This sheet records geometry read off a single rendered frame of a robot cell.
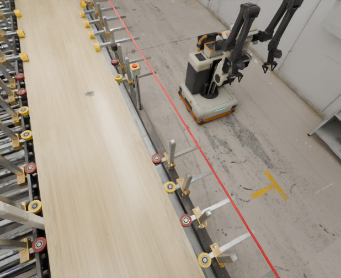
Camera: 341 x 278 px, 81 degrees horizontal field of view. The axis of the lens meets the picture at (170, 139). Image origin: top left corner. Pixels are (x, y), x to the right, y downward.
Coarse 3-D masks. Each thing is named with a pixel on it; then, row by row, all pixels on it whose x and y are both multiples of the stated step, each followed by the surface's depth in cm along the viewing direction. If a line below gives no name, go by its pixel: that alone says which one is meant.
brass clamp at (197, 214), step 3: (198, 207) 141; (192, 210) 141; (198, 210) 140; (195, 213) 139; (198, 213) 139; (201, 213) 139; (195, 216) 138; (198, 216) 138; (198, 219) 137; (198, 222) 137; (204, 222) 136; (201, 225) 136; (204, 225) 135
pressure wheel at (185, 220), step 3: (183, 216) 134; (186, 216) 134; (189, 216) 134; (180, 219) 133; (183, 219) 133; (186, 219) 132; (189, 219) 133; (180, 222) 132; (183, 222) 132; (186, 222) 132; (189, 222) 132; (183, 225) 131; (186, 225) 131; (189, 225) 131
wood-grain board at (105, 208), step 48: (48, 0) 276; (48, 48) 221; (48, 96) 185; (96, 96) 187; (48, 144) 158; (96, 144) 160; (144, 144) 162; (48, 192) 139; (96, 192) 140; (144, 192) 142; (48, 240) 123; (96, 240) 124; (144, 240) 126
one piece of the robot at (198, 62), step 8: (200, 40) 232; (192, 56) 241; (200, 56) 241; (216, 56) 242; (192, 64) 245; (200, 64) 234; (208, 64) 239; (216, 64) 237; (192, 72) 254; (200, 72) 246; (208, 72) 251; (192, 80) 259; (200, 80) 257; (208, 80) 261; (192, 88) 268; (200, 88) 271; (208, 88) 271; (216, 88) 282
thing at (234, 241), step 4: (248, 232) 137; (252, 232) 137; (240, 236) 135; (244, 236) 135; (248, 236) 135; (232, 240) 133; (236, 240) 134; (240, 240) 134; (224, 244) 135; (228, 244) 132; (232, 244) 132; (220, 248) 131; (224, 248) 131; (228, 248) 131; (212, 256) 128
